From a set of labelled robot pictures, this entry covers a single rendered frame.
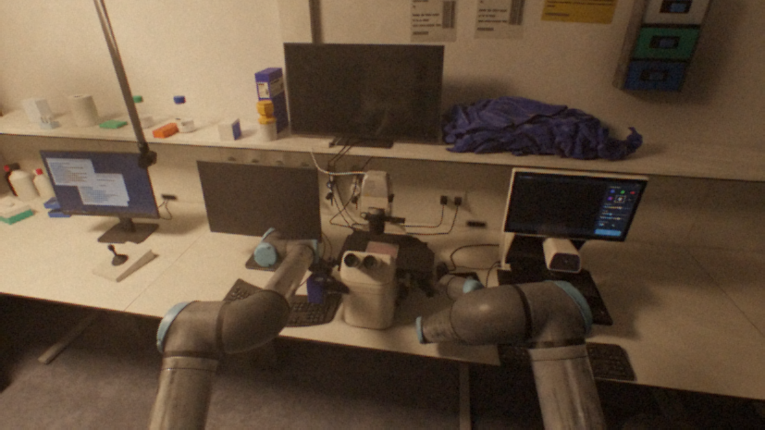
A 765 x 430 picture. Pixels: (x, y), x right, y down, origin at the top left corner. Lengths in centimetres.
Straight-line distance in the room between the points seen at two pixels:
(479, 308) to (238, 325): 52
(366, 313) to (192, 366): 72
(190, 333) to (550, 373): 75
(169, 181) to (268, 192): 107
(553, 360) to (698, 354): 104
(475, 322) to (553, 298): 16
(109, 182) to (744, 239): 314
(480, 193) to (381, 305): 88
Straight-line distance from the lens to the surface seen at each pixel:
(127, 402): 262
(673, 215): 234
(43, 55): 305
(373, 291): 139
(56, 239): 264
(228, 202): 177
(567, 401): 86
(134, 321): 265
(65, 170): 237
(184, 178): 254
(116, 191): 224
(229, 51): 225
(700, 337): 192
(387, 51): 171
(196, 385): 95
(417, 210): 208
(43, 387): 295
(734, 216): 248
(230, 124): 195
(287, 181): 159
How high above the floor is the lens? 189
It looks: 28 degrees down
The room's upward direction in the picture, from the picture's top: straight up
